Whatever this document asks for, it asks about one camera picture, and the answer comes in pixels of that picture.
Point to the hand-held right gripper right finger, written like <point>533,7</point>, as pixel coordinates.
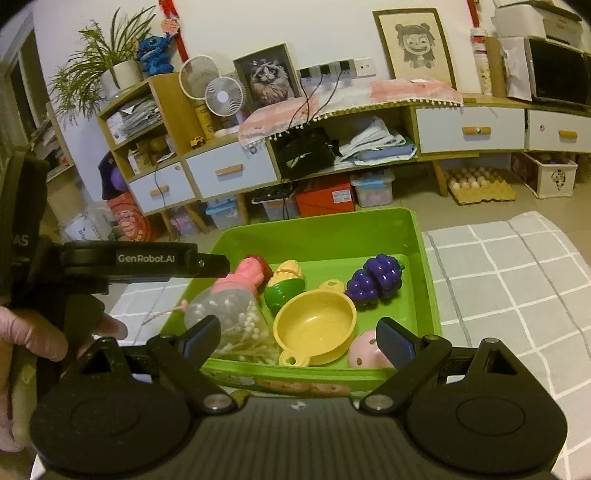
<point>397,342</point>

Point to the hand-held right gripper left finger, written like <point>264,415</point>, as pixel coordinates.
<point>203,338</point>

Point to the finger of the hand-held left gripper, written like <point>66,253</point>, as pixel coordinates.
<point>138,261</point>

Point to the pink perforated ball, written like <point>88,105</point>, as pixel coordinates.
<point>364,348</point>

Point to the clear cotton swab jar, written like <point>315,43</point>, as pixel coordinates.
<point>240,323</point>

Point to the purple toy grapes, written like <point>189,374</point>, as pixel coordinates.
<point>374,277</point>

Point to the yellow toy pot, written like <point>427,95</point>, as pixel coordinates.
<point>314,323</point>

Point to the toy corn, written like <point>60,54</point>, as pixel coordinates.
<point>284,288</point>

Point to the green plastic bin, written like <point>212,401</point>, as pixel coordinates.
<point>323,240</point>

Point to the person's left hand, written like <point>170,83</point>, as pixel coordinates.
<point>32,332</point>

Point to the red printed drum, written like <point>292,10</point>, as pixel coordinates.
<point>129,217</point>

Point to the white plastic bag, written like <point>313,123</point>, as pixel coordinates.
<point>83,228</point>

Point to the wooden bookshelf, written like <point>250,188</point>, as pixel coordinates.
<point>51,147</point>

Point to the purple ball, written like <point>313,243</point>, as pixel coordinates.
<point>119,181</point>

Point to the black cap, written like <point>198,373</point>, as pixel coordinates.
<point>107,180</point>

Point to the clear storage box blue lid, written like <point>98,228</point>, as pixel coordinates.
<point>221,217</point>

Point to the white box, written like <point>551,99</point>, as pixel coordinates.
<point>115,127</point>

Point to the yellow toy car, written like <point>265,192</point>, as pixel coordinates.
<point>197,142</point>

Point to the stack of newspapers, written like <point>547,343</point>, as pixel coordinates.
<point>138,117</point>

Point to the wooden media cabinet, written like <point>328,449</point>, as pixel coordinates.
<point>173,115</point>

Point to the orange box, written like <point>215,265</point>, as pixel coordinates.
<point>323,198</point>

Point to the potted plant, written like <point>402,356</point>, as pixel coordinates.
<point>124,71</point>

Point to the egg tray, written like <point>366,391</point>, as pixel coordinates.
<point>480,182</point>

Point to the small white desk fan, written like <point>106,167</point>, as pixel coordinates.
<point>225,97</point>

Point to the black bag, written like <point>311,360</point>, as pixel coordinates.
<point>300,157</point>

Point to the white round fan guard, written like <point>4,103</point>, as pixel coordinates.
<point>198,74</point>

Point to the blue plush toy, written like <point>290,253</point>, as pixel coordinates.
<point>154,53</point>

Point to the pile of papers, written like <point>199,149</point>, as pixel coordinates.
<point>374,138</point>

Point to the white crate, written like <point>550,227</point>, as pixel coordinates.
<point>551,180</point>

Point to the framed cat picture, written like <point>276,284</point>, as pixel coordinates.
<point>270,78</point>

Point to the pink cloth runner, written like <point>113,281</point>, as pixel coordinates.
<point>392,94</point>

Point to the stack of paper cups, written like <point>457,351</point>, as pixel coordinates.
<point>482,64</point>

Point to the white paper bag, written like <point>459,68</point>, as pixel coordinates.
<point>515,69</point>

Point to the framed cartoon girl picture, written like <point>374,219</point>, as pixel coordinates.
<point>418,44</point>

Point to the black microwave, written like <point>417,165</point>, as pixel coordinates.
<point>558,69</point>

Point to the white appliance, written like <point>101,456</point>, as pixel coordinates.
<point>517,23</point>

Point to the red wall hanging with ornament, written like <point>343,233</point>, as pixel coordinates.
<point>168,25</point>

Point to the wall power outlet row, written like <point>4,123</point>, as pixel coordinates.
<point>364,68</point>

